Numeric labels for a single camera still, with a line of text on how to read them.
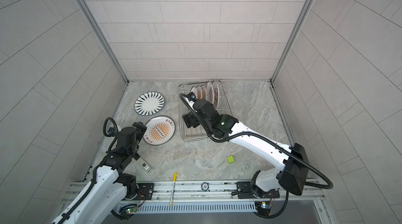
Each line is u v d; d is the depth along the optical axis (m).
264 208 0.68
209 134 0.52
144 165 0.75
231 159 0.79
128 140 0.59
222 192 0.72
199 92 0.95
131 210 0.64
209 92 0.97
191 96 0.60
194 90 0.97
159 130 0.91
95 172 0.50
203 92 0.94
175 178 0.75
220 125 0.51
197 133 0.88
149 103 1.03
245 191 0.71
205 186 0.73
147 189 0.72
